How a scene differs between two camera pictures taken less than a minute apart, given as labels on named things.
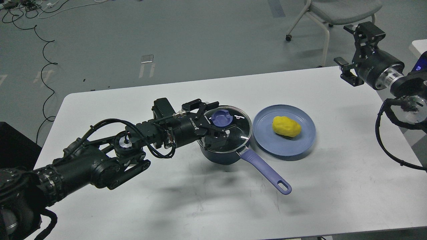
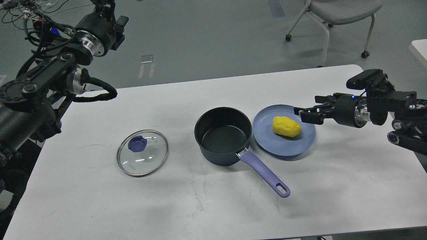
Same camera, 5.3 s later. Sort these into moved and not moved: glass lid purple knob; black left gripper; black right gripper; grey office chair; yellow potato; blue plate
Moved: glass lid purple knob; black left gripper; black right gripper
Not moved: grey office chair; yellow potato; blue plate
